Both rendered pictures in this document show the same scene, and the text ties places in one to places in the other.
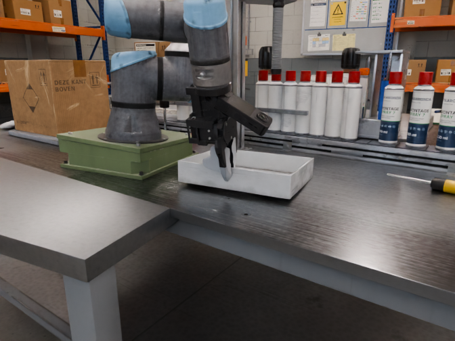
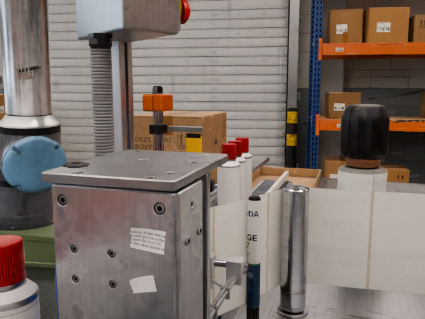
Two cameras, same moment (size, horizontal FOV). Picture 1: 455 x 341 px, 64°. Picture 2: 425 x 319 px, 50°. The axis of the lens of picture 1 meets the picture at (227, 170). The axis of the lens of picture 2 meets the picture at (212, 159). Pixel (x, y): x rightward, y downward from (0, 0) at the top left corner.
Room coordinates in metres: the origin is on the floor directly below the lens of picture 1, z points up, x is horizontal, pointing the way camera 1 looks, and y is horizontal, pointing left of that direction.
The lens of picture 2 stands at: (1.11, -0.86, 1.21)
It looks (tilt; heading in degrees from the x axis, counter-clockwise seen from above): 9 degrees down; 73
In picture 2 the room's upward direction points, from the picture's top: straight up
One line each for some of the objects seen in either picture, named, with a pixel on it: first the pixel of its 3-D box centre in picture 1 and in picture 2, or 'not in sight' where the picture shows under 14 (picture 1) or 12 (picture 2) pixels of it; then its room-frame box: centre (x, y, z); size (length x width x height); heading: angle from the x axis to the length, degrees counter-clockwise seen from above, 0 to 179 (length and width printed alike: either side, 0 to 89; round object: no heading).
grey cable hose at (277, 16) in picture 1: (277, 38); (102, 105); (1.16, -0.15, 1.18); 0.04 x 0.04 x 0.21
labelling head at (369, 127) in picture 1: (377, 95); (143, 306); (1.16, -0.47, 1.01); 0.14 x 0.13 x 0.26; 55
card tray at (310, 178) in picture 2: not in sight; (284, 178); (1.90, 0.74, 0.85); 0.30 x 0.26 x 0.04; 55
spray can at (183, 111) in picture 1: (182, 95); (241, 178); (1.51, 0.18, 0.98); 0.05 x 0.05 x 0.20
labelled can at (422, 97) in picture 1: (420, 109); not in sight; (1.01, -0.53, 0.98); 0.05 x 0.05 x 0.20
